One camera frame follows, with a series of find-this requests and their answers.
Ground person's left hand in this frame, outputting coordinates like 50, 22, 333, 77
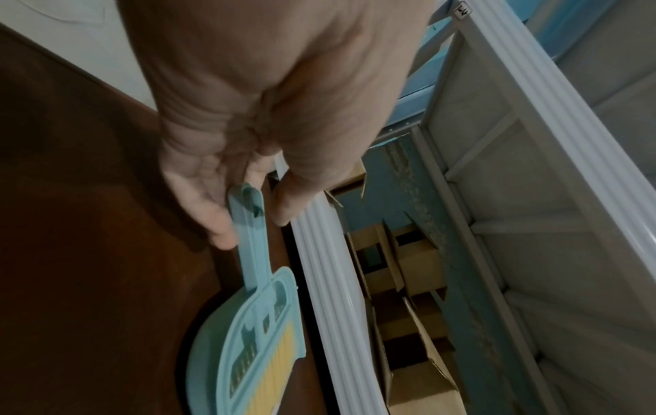
117, 0, 437, 249

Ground light blue brush yellow bristles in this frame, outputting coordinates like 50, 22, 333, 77
215, 265, 310, 415

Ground light blue plastic dustpan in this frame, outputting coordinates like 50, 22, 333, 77
176, 183, 310, 415

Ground small open cardboard box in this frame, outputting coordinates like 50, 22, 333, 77
323, 158, 371, 209

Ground open brown cardboard box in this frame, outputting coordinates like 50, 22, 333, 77
346, 219, 449, 303

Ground white metal shelf panel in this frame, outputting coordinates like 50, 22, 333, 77
420, 0, 656, 415

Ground large open cardboard box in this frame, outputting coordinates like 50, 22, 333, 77
371, 289, 465, 415

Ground blue metal shelf frame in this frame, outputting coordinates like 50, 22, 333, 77
377, 0, 462, 141

